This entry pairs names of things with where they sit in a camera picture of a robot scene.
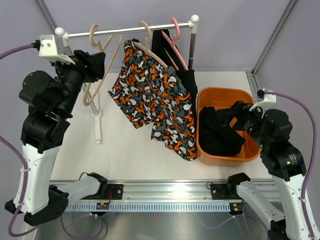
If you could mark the white slotted cable duct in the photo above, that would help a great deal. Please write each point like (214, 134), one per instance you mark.
(149, 207)

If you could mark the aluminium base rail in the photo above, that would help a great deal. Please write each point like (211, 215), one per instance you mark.
(171, 191)

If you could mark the beige wooden hanger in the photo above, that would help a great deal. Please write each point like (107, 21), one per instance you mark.
(148, 47)
(104, 71)

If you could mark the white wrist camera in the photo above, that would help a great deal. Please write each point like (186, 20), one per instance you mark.
(265, 100)
(54, 48)

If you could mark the orange camouflage shorts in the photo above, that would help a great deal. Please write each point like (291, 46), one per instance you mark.
(148, 93)

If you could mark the black shorts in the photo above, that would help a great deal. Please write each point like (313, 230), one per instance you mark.
(214, 137)
(162, 47)

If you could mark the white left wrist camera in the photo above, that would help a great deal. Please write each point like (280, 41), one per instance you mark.
(54, 48)

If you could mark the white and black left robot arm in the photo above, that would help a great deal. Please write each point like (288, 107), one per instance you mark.
(51, 101)

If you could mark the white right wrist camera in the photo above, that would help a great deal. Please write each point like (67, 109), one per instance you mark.
(265, 100)

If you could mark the orange plastic laundry basket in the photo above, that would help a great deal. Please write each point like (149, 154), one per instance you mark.
(223, 98)

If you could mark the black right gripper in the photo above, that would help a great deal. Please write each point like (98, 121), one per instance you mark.
(240, 110)

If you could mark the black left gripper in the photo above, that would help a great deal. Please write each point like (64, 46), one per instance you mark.
(95, 61)

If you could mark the white and steel clothes rack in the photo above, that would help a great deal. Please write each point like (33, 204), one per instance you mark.
(100, 39)

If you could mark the pink plastic hanger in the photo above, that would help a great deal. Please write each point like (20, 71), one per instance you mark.
(175, 47)

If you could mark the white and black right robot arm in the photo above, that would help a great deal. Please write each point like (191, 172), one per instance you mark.
(284, 162)

